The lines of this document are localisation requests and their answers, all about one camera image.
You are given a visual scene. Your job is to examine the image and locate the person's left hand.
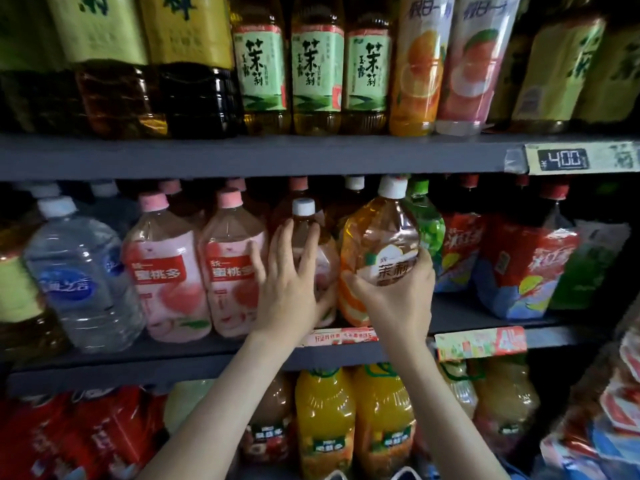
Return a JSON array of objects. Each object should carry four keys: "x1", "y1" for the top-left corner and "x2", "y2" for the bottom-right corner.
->
[{"x1": 250, "y1": 219, "x2": 336, "y2": 346}]

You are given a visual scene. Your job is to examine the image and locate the person's right hand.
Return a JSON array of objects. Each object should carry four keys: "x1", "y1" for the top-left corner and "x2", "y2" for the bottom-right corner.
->
[{"x1": 345, "y1": 249, "x2": 436, "y2": 346}]

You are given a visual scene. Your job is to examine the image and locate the large pink peach bottle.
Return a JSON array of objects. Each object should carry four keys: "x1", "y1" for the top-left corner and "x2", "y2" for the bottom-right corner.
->
[
  {"x1": 198, "y1": 187, "x2": 269, "y2": 340},
  {"x1": 122, "y1": 191, "x2": 214, "y2": 345}
]

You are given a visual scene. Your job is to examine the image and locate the large red label bottle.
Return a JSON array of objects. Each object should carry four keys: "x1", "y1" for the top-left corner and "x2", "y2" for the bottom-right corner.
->
[
  {"x1": 435, "y1": 175, "x2": 491, "y2": 294},
  {"x1": 475, "y1": 183, "x2": 582, "y2": 321}
]

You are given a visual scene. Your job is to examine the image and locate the large green cap bottle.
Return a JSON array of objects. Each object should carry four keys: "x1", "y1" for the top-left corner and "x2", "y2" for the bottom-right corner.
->
[{"x1": 405, "y1": 177, "x2": 448, "y2": 266}]

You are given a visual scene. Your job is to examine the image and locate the large orange juice bottle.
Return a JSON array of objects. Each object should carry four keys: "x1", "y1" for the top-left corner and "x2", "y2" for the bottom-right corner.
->
[
  {"x1": 352, "y1": 363, "x2": 417, "y2": 480},
  {"x1": 295, "y1": 367, "x2": 357, "y2": 480}
]

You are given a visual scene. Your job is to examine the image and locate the dark grey metal shelf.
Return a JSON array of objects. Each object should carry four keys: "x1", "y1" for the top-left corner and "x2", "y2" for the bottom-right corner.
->
[{"x1": 0, "y1": 133, "x2": 640, "y2": 396}]

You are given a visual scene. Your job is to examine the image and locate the large green tea bottle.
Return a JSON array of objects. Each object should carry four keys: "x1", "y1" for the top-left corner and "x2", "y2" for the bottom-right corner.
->
[{"x1": 548, "y1": 185, "x2": 635, "y2": 312}]

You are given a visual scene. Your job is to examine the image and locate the large water bottle blue label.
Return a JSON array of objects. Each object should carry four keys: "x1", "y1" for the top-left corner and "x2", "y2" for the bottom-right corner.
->
[{"x1": 22, "y1": 195, "x2": 147, "y2": 354}]

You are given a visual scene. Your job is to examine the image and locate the tea bottle green white label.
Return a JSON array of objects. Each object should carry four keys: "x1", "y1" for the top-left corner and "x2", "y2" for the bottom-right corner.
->
[
  {"x1": 290, "y1": 0, "x2": 347, "y2": 136},
  {"x1": 343, "y1": 0, "x2": 394, "y2": 135},
  {"x1": 230, "y1": 0, "x2": 293, "y2": 136}
]

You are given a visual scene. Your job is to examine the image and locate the stack of red drink packs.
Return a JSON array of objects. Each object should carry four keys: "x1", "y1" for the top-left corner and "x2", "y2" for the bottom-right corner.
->
[{"x1": 0, "y1": 385, "x2": 167, "y2": 480}]

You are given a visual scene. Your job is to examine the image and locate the person's left forearm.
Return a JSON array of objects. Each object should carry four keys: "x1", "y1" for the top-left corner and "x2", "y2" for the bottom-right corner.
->
[{"x1": 140, "y1": 335, "x2": 306, "y2": 480}]

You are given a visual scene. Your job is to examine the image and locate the person's right forearm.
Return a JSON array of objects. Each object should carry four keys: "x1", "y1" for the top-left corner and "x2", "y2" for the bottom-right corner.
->
[{"x1": 385, "y1": 335, "x2": 511, "y2": 480}]

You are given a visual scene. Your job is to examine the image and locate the hanging red snack packets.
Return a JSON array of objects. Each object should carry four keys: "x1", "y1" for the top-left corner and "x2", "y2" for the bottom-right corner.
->
[{"x1": 540, "y1": 315, "x2": 640, "y2": 480}]

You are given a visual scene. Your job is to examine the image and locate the white digital price tag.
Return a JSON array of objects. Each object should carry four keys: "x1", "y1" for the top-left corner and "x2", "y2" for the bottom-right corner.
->
[{"x1": 525, "y1": 141, "x2": 640, "y2": 177}]

